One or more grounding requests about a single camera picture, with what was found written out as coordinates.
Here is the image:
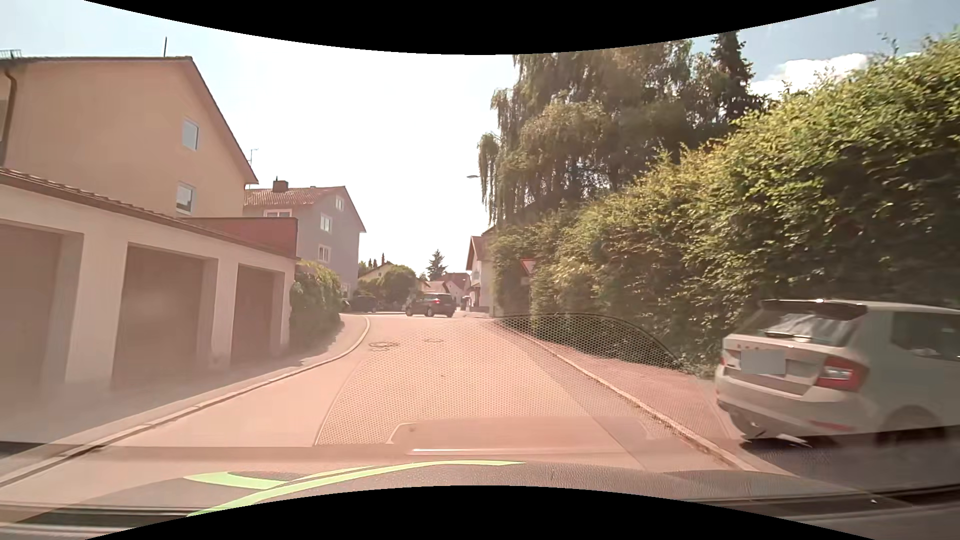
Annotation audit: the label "white house with red roof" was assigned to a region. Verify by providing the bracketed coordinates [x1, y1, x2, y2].
[465, 228, 498, 315]

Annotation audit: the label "houses with red roofs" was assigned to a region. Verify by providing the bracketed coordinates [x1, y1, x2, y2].
[418, 271, 472, 309]

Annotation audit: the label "dark car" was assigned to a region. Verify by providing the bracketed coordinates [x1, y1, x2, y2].
[405, 292, 458, 318]

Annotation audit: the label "round green tree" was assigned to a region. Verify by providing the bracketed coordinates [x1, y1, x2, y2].
[378, 264, 419, 307]

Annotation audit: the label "grey asphalt road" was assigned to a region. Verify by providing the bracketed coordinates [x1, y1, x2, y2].
[112, 311, 759, 474]

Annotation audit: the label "grey house with red roof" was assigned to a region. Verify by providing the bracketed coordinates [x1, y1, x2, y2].
[243, 178, 367, 297]

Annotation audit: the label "green bush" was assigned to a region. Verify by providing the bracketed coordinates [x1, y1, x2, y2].
[288, 259, 345, 348]

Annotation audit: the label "large birch tree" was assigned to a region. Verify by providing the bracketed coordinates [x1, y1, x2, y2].
[477, 31, 766, 228]

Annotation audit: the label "car's own bonnet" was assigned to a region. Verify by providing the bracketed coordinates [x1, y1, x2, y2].
[0, 446, 960, 540]

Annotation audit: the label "paved pavement beside hedge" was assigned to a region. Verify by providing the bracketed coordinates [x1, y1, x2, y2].
[517, 330, 960, 492]

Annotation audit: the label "tall green hedge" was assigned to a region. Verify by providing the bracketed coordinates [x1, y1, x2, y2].
[491, 33, 960, 376]

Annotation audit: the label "paved pavement beside garages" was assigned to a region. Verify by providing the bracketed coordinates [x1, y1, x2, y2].
[0, 313, 372, 485]

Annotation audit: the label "silver hatchback car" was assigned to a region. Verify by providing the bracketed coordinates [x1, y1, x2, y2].
[714, 298, 960, 445]

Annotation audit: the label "beige garage building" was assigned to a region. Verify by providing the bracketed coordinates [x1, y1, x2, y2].
[0, 166, 300, 406]

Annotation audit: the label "beige house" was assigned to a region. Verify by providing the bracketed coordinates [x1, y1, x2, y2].
[0, 49, 260, 220]

